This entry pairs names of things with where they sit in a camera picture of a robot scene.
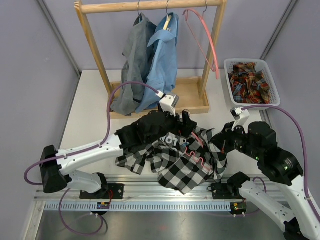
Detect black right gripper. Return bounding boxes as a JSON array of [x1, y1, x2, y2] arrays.
[[209, 120, 263, 160]]

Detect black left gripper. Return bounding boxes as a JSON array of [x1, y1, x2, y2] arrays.
[[146, 103, 197, 145]]

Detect pink hanger with chrome hook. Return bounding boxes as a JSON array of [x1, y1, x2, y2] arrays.
[[181, 131, 215, 173]]

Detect black white checkered shirt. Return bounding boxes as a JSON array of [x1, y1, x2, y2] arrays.
[[115, 127, 228, 194]]

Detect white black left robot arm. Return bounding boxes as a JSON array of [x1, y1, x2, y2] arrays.
[[39, 110, 197, 199]]

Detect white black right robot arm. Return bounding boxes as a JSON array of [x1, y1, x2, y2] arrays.
[[211, 121, 320, 240]]

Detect blue shirt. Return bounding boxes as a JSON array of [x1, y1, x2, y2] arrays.
[[134, 12, 180, 114]]

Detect red plaid shirt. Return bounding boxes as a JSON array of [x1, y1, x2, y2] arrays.
[[228, 62, 271, 104]]

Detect grey shirt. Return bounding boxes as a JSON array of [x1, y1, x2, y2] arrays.
[[110, 13, 157, 116]]

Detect wooden hanger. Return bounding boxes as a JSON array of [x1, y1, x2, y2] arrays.
[[162, 0, 172, 30]]

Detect empty pink hanger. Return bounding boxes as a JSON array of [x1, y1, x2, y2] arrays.
[[182, 0, 221, 80]]

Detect grey shirt hanger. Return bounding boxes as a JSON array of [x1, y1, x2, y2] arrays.
[[136, 0, 144, 22]]

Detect wooden clothes rack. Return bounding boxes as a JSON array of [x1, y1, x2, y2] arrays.
[[74, 0, 227, 114]]

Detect white plastic basket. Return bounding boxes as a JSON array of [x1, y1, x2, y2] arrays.
[[224, 58, 281, 111]]

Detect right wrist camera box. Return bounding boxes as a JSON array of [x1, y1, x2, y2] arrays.
[[230, 107, 250, 131]]

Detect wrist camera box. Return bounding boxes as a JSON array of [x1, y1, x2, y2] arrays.
[[156, 91, 180, 117], [230, 107, 250, 131]]

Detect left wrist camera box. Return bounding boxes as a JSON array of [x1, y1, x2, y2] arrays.
[[156, 91, 180, 117]]

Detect aluminium mounting rail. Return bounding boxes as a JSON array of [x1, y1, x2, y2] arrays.
[[33, 174, 307, 203]]

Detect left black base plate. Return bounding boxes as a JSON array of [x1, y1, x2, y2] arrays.
[[101, 183, 125, 200]]

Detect slotted grey cable duct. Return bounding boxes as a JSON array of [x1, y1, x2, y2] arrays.
[[44, 201, 231, 212]]

